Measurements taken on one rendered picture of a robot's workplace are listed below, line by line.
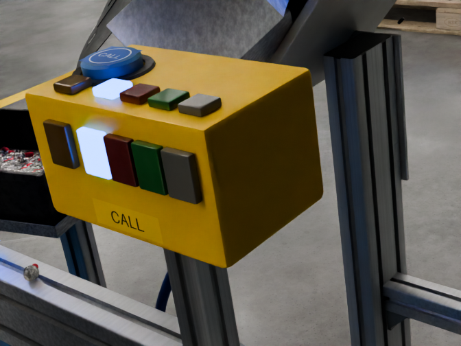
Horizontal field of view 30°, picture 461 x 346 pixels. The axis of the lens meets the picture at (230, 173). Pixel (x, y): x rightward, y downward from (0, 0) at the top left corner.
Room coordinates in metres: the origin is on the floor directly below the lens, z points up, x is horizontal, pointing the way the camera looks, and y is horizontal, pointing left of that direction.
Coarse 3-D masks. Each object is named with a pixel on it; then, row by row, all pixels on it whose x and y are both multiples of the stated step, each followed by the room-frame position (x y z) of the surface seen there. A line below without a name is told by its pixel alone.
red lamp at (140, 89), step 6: (138, 84) 0.49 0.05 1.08; (144, 84) 0.49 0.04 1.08; (126, 90) 0.48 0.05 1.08; (132, 90) 0.48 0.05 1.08; (138, 90) 0.48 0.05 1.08; (144, 90) 0.48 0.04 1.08; (150, 90) 0.47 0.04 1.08; (156, 90) 0.48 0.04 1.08; (120, 96) 0.48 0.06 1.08; (126, 96) 0.47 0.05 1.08; (132, 96) 0.47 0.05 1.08; (138, 96) 0.47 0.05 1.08; (144, 96) 0.47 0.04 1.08; (150, 96) 0.47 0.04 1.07; (132, 102) 0.47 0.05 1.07; (138, 102) 0.47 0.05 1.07; (144, 102) 0.47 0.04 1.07
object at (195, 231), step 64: (192, 64) 0.53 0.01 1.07; (256, 64) 0.51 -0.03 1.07; (128, 128) 0.46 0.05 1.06; (192, 128) 0.42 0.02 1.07; (256, 128) 0.45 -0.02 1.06; (64, 192) 0.51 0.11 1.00; (128, 192) 0.47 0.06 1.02; (256, 192) 0.44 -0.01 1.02; (320, 192) 0.48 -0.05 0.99; (192, 256) 0.44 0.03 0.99
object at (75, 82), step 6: (66, 78) 0.52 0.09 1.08; (72, 78) 0.52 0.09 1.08; (78, 78) 0.52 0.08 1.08; (84, 78) 0.51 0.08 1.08; (90, 78) 0.52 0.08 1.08; (54, 84) 0.51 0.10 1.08; (60, 84) 0.51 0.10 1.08; (66, 84) 0.51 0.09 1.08; (72, 84) 0.51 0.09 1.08; (78, 84) 0.51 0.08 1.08; (84, 84) 0.51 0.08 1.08; (90, 84) 0.51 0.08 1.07; (60, 90) 0.51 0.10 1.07; (66, 90) 0.51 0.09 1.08; (72, 90) 0.50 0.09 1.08; (78, 90) 0.51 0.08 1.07
